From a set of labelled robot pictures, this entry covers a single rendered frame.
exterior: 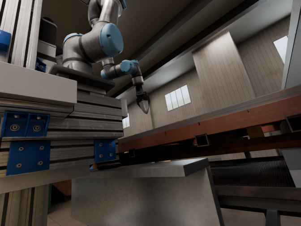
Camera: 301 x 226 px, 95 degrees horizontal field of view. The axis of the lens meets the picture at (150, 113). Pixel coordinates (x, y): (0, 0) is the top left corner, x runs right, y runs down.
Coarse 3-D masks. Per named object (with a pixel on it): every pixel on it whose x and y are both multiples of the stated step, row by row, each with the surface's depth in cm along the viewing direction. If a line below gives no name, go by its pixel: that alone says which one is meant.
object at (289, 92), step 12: (300, 84) 43; (264, 96) 49; (276, 96) 47; (288, 96) 45; (228, 108) 56; (240, 108) 53; (192, 120) 66; (204, 120) 62; (144, 132) 86; (156, 132) 79
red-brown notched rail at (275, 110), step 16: (240, 112) 49; (256, 112) 46; (272, 112) 44; (288, 112) 41; (176, 128) 66; (192, 128) 61; (208, 128) 56; (224, 128) 52; (240, 128) 49; (128, 144) 88; (144, 144) 78; (160, 144) 72
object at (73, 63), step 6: (66, 60) 55; (72, 60) 55; (78, 60) 56; (84, 60) 57; (66, 66) 53; (72, 66) 53; (78, 66) 54; (84, 66) 56; (90, 66) 60; (84, 72) 54; (90, 72) 57
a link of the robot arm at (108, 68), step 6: (90, 0) 80; (90, 6) 79; (96, 6) 79; (90, 12) 80; (96, 12) 80; (90, 18) 81; (96, 18) 81; (90, 24) 83; (108, 60) 83; (108, 66) 83; (114, 66) 83; (102, 72) 85; (108, 72) 84; (114, 72) 83; (108, 78) 85; (114, 78) 86
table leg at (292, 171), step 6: (282, 150) 45; (288, 150) 44; (294, 150) 43; (300, 150) 42; (294, 156) 43; (288, 162) 43; (294, 162) 43; (300, 162) 42; (288, 168) 43; (294, 168) 42; (294, 174) 42; (300, 174) 41; (294, 180) 42; (300, 180) 41; (300, 186) 41
